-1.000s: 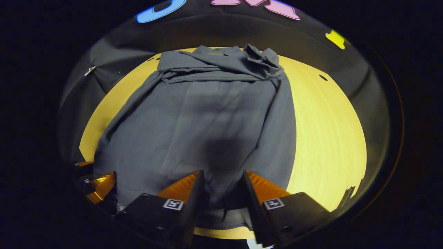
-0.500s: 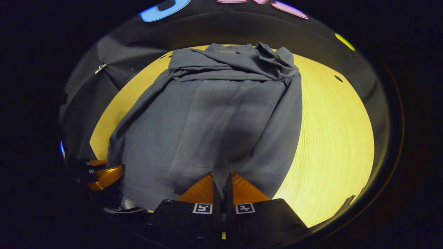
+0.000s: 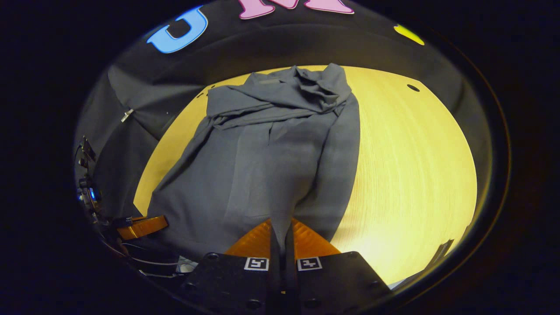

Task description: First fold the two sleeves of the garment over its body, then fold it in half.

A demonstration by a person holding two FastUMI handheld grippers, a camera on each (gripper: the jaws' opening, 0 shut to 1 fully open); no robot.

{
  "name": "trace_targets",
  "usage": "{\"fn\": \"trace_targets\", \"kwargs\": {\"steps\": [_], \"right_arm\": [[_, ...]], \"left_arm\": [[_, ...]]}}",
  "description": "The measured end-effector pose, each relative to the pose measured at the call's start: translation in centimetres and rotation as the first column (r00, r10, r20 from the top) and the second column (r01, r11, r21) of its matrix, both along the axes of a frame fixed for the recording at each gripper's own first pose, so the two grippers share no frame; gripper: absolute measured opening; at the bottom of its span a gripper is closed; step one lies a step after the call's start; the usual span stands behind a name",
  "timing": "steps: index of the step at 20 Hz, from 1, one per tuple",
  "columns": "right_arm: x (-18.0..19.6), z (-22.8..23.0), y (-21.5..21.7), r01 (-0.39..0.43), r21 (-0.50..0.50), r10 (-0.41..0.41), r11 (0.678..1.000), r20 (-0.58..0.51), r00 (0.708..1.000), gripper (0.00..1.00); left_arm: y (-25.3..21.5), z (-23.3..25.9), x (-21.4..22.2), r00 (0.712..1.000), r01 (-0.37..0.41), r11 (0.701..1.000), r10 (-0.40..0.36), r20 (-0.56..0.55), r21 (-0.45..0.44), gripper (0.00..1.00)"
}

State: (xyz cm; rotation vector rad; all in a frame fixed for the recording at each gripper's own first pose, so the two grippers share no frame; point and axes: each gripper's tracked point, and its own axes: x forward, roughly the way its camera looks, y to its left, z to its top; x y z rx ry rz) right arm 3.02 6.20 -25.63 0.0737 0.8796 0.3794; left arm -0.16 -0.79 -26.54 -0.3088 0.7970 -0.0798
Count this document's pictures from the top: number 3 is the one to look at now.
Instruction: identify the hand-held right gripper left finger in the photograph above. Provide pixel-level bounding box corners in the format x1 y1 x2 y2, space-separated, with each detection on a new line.
178 218 285 315

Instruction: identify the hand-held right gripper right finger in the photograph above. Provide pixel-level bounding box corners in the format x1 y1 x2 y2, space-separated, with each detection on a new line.
284 218 392 315

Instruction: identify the grey collared shirt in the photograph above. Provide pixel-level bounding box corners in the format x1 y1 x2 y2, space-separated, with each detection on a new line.
147 63 361 263

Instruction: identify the grey table corner clamp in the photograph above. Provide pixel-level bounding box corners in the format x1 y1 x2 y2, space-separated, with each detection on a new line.
429 239 455 270

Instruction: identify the black backdrop cloth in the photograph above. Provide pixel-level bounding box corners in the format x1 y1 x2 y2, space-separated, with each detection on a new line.
74 0 493 219

